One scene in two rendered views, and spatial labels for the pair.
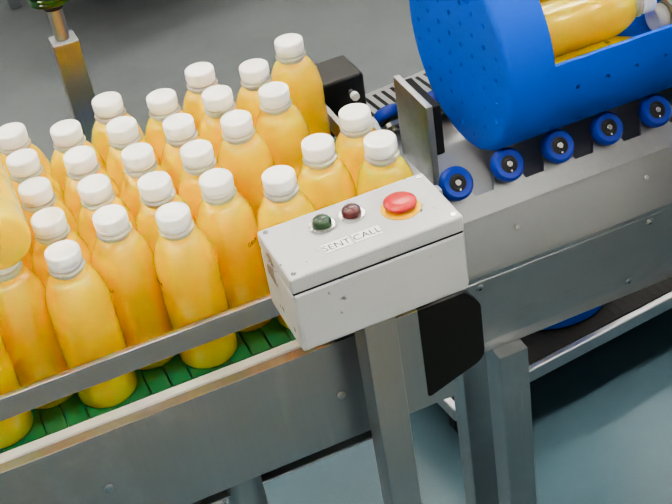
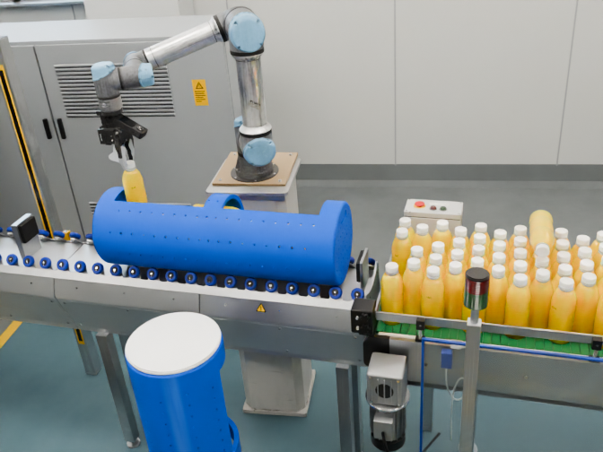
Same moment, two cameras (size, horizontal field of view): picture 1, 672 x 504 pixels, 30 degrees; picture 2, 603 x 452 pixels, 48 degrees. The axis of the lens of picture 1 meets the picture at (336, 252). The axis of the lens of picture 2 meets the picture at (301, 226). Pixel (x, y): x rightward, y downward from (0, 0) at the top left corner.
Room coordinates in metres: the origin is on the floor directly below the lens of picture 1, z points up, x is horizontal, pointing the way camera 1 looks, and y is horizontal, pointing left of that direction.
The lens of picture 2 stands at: (3.09, 0.80, 2.25)
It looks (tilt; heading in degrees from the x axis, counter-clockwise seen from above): 29 degrees down; 215
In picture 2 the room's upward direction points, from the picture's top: 5 degrees counter-clockwise
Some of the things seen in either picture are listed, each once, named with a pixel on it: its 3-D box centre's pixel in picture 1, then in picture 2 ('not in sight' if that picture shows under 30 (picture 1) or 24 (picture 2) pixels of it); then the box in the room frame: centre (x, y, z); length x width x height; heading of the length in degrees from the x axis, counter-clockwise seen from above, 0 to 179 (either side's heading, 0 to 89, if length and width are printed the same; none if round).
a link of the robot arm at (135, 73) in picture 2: not in sight; (135, 74); (1.57, -0.89, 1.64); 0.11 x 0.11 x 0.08; 47
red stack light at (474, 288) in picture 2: not in sight; (476, 282); (1.65, 0.33, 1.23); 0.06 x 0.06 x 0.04
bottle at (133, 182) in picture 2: not in sight; (135, 191); (1.65, -0.93, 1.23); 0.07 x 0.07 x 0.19
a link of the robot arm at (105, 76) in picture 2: not in sight; (106, 80); (1.66, -0.94, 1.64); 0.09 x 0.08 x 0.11; 137
